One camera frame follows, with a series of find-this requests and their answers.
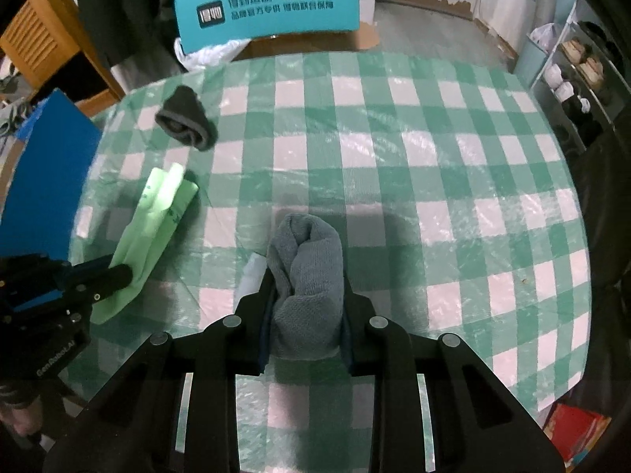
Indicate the light blue shoe rack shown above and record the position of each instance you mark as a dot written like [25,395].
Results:
[530,59]

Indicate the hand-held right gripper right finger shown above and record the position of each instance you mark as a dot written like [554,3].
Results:
[365,340]

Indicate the brown cardboard box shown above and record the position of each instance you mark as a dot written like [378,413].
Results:
[305,44]

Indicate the black hanging jacket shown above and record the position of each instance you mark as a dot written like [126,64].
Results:
[138,24]

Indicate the black sock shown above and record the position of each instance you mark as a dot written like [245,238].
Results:
[185,118]

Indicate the blue cardboard box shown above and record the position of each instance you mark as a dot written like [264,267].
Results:
[44,182]

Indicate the white blue sock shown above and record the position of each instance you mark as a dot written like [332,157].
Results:
[252,276]

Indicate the small white plastic bag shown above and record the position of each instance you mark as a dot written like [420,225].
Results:
[549,35]

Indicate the group of assorted shoes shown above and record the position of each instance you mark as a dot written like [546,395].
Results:
[581,59]

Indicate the green checked tablecloth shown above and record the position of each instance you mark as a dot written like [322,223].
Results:
[443,157]

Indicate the grey towel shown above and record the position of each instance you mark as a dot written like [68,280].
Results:
[305,276]

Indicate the red book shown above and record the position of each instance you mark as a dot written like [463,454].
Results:
[577,428]

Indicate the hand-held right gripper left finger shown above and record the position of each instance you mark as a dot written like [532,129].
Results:
[249,335]

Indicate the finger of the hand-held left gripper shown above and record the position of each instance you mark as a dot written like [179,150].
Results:
[116,276]
[91,263]

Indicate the teal printed box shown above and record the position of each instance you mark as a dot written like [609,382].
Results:
[296,15]

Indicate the light green plastic bag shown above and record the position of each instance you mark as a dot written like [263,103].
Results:
[153,221]

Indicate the wooden louvered wardrobe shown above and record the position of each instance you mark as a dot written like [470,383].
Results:
[44,44]

